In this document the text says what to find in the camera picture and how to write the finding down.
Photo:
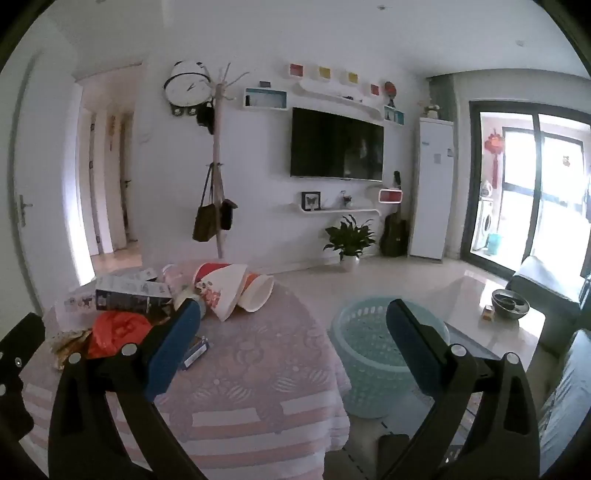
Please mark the red round ornament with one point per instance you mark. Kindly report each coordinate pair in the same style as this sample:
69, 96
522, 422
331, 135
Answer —
390, 88

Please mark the dark rectangular carton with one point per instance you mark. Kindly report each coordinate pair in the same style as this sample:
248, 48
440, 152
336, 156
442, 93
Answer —
134, 300

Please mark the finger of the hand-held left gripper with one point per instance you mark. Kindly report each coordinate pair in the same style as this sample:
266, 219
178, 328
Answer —
18, 350

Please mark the round metal bowl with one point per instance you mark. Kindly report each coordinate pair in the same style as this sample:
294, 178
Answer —
510, 304

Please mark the white blue box shelf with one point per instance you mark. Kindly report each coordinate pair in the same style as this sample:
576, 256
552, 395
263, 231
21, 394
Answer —
265, 107

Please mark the long curved white wall shelf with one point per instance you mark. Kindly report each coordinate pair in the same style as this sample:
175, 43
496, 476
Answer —
344, 100

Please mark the small flower vase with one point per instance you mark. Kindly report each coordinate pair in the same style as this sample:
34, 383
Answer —
346, 201

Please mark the pale pink plastic cup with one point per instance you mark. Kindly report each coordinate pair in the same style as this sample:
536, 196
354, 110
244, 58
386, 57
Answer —
171, 279

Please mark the white coat rack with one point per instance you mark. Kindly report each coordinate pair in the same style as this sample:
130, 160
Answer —
217, 138

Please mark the grey sofa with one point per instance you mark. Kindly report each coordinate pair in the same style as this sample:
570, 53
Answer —
545, 286

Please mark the teal plastic laundry basket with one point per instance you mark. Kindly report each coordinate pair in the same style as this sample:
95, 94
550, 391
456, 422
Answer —
364, 350

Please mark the orange paper cup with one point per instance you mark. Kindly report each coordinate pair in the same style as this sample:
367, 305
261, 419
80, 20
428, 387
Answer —
256, 295

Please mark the white red printed paper cup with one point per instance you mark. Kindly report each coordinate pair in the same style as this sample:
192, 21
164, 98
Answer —
226, 295

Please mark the black wall television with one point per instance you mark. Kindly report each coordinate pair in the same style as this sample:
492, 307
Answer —
337, 143

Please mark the red knot hanging ornament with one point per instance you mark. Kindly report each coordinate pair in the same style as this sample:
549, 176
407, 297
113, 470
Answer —
494, 147

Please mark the red plastic bag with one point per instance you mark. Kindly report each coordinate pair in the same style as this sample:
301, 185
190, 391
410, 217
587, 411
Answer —
115, 332

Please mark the white printed wrapper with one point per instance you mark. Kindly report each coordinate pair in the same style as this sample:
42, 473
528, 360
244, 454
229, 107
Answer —
76, 304

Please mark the green potted plant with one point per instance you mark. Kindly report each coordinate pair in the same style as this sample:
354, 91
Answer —
351, 240

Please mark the small white ornament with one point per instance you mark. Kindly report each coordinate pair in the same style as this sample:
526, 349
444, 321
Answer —
432, 110

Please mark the small brown box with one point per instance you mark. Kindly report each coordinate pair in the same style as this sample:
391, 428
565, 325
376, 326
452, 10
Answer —
487, 314

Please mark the small black hanging bag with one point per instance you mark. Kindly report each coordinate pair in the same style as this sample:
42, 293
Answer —
227, 214

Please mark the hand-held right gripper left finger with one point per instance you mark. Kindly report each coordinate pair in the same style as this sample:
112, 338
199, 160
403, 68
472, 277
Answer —
168, 357

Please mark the brown hanging tote bag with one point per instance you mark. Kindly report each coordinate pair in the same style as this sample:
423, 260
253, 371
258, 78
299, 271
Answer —
203, 224

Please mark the dark framed sliding glass door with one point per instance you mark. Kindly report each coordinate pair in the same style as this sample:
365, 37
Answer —
538, 152

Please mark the white door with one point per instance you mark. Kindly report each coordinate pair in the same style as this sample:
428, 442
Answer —
41, 184

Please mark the black hanging cap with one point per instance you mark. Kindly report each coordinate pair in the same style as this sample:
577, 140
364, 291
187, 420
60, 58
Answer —
205, 115

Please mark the white standing air conditioner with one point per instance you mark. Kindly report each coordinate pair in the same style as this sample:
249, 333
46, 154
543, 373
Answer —
431, 194

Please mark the black butterfly picture frame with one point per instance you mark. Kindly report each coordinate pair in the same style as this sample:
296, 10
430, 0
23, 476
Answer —
310, 201

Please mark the low white wall shelf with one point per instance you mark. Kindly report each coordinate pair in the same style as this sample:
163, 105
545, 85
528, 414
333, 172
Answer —
341, 210

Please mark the small blue box shelf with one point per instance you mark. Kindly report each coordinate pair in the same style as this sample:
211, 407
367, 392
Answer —
395, 115

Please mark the blue bucket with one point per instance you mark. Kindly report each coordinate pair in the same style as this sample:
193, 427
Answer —
493, 243

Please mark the dark guitar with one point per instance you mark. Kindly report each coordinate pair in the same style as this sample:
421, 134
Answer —
394, 235

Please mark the pink lace tablecloth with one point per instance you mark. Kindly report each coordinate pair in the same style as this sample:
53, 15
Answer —
258, 369

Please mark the yellow square wall frame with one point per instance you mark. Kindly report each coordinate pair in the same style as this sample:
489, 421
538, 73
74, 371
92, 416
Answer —
324, 73
352, 77

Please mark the yellowish snack wrapper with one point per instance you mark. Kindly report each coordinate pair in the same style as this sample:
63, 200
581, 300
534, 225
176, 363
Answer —
69, 346

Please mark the glossy white coffee table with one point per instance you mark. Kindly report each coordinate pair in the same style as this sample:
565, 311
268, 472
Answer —
461, 300

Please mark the round panda wall clock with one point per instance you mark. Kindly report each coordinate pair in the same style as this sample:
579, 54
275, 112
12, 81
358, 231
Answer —
189, 87

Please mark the white printed carton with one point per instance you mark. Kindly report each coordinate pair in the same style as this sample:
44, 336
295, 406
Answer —
147, 274

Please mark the red white cube shelf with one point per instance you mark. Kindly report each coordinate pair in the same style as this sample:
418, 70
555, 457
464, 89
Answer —
390, 195

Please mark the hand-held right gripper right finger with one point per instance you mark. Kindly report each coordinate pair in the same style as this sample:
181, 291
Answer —
415, 353

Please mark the small blue box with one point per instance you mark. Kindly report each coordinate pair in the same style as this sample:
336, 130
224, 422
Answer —
196, 353

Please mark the white washing machine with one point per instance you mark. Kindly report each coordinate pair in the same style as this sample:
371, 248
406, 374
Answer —
485, 224

